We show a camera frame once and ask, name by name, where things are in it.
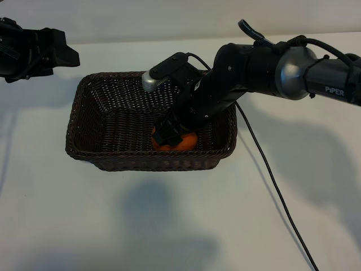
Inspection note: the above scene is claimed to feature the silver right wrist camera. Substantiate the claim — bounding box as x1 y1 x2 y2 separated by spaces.
142 70 170 93

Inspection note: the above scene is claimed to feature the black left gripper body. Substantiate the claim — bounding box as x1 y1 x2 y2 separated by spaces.
0 18 54 83

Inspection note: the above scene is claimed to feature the black right camera cable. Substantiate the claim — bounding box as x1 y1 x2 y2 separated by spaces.
184 53 319 271

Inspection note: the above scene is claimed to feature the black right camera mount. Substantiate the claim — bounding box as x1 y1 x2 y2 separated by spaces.
148 52 209 85

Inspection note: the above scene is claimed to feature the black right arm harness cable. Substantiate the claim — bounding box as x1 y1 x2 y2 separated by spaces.
279 35 361 62

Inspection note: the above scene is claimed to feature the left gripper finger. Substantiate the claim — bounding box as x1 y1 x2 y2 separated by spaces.
42 28 67 49
53 45 80 68

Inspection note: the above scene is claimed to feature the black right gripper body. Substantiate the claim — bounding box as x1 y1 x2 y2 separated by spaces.
169 72 246 130

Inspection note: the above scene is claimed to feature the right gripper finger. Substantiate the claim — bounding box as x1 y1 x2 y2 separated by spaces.
153 115 181 146
166 131 184 147

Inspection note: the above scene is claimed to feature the orange fruit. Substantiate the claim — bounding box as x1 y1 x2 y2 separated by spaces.
151 126 198 152

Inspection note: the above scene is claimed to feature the dark brown wicker basket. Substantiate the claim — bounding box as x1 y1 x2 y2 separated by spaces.
65 71 238 172

